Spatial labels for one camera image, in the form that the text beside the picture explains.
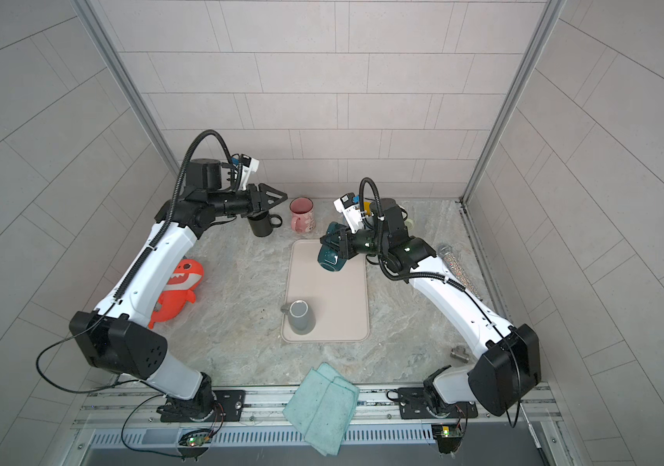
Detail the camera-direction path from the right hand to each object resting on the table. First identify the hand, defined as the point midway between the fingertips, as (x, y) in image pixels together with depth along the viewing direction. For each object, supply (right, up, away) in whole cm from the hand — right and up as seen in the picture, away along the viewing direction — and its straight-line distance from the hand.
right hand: (324, 241), depth 70 cm
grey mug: (-7, -21, +7) cm, 24 cm away
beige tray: (+3, -19, +18) cm, 26 cm away
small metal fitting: (+36, -31, +8) cm, 48 cm away
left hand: (-9, +11, +1) cm, 15 cm away
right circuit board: (+29, -46, -2) cm, 55 cm away
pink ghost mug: (-10, +8, +28) cm, 31 cm away
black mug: (-25, +4, +32) cm, 40 cm away
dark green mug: (+1, -4, -1) cm, 4 cm away
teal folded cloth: (0, -41, -1) cm, 41 cm away
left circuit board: (-29, -44, -6) cm, 53 cm away
